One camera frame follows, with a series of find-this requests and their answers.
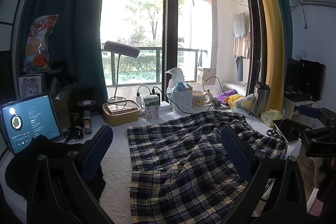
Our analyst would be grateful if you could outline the yellow curtain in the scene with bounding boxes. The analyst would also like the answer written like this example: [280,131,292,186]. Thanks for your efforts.
[262,0,284,111]

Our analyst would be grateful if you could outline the green white milk carton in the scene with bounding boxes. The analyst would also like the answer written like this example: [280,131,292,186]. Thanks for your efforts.
[143,95,160,120]

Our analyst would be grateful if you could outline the blue plaid pants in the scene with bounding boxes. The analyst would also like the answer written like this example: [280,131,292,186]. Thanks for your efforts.
[127,111,287,223]

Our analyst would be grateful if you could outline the teal curtain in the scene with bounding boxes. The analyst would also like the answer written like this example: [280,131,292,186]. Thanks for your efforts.
[11,0,108,99]

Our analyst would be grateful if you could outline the black scissors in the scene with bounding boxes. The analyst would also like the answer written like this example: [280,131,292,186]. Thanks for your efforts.
[266,126,282,138]

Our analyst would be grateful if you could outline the snack chip bag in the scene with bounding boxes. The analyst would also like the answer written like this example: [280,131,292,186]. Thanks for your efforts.
[23,14,59,74]

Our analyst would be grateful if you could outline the black spray can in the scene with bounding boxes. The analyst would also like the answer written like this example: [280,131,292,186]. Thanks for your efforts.
[83,110,92,134]

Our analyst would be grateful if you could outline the black open case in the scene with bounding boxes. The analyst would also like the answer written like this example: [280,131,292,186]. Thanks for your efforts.
[284,59,326,102]

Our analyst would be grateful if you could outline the hanging laundry clothes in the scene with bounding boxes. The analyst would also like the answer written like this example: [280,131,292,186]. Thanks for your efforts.
[232,11,251,82]

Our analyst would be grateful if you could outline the yellow tissue pack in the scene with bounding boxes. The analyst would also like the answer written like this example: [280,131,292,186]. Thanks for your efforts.
[260,109,282,128]

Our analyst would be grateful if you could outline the black folded garment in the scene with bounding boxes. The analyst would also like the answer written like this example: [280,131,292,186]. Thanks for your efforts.
[4,134,107,224]

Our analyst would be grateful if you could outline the tablet with lit screen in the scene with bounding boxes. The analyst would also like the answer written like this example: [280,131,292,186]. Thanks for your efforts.
[1,93,63,155]

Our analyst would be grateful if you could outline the yellow plastic bag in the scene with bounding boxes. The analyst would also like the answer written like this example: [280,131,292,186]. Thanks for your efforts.
[224,94,243,106]

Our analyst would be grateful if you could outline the grey desk lamp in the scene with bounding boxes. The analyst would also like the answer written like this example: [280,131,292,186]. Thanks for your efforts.
[103,40,141,104]

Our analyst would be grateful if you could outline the black cable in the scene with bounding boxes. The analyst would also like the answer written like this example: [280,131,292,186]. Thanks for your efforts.
[137,76,232,114]

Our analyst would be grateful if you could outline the steel thermos tumbler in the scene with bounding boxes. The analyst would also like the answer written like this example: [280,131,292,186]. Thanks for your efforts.
[252,82,270,117]

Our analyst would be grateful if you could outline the white perforated plastic basket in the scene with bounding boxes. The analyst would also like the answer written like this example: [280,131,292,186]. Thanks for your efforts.
[167,90,193,113]

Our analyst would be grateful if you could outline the white yellow wipes packet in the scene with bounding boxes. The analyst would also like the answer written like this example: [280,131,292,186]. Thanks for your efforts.
[231,94,254,118]

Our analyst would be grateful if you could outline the white bear mug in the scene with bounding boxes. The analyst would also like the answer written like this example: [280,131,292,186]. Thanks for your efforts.
[192,90,213,109]

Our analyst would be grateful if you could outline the white plastic bag in basket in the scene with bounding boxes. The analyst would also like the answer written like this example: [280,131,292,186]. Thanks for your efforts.
[165,68,185,94]

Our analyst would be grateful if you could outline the white bear printed box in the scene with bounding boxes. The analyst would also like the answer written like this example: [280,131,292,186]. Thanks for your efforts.
[19,73,45,98]

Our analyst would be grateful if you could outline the purple cloth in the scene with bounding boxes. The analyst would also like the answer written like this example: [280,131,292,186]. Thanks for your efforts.
[215,89,237,106]

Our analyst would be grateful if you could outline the brown lidded food container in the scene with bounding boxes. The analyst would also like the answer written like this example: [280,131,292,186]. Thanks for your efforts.
[102,100,141,126]

